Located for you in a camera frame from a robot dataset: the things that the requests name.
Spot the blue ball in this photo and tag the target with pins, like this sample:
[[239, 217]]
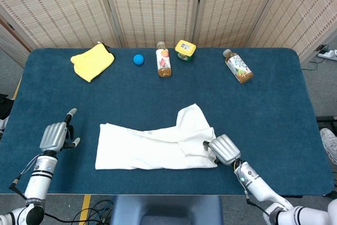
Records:
[[138, 59]]

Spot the white T-shirt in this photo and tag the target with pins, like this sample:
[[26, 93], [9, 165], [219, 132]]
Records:
[[152, 151]]

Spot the woven folding screen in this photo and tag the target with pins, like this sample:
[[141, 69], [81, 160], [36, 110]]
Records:
[[158, 6]]

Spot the tea bottle with green-fruit label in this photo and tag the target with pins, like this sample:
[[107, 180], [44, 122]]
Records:
[[238, 67]]

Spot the blue-green table cover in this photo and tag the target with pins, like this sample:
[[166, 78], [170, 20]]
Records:
[[184, 90]]

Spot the black power adapter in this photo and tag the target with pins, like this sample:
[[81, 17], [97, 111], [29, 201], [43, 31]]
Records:
[[323, 47]]

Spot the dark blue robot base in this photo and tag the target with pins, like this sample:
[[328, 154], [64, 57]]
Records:
[[126, 209]]

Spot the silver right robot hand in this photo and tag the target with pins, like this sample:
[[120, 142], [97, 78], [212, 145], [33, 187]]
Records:
[[225, 150]]

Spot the tea bottle with peach label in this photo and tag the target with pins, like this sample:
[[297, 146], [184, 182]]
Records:
[[163, 61]]

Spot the yellow cloth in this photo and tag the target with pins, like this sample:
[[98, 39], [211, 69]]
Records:
[[92, 63]]

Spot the white power strip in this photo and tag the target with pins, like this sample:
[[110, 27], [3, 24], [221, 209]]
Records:
[[329, 55]]

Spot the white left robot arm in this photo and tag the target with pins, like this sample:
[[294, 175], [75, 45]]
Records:
[[39, 180]]

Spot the green tub with yellow lid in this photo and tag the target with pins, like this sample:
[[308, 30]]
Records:
[[185, 49]]

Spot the white sneaker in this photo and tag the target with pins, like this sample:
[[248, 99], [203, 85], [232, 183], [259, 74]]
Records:
[[329, 140]]

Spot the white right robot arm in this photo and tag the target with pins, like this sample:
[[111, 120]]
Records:
[[258, 185]]

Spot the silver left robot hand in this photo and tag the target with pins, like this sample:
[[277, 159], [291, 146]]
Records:
[[52, 136]]

